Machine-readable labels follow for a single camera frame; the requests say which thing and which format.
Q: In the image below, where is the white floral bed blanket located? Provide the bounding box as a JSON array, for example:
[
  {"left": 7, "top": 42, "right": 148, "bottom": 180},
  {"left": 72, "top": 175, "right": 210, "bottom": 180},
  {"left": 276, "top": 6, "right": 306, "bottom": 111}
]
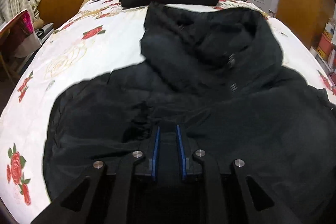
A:
[{"left": 0, "top": 0, "right": 336, "bottom": 224}]

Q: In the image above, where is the black puffer jacket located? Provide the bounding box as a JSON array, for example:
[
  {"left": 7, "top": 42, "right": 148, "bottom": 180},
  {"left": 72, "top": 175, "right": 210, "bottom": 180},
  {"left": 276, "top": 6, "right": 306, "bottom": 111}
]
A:
[{"left": 42, "top": 3, "right": 335, "bottom": 223}]

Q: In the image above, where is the wooden desk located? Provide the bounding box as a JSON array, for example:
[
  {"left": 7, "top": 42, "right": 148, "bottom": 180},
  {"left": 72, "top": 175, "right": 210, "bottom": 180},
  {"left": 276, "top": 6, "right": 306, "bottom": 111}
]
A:
[{"left": 1, "top": 9, "right": 42, "bottom": 84}]

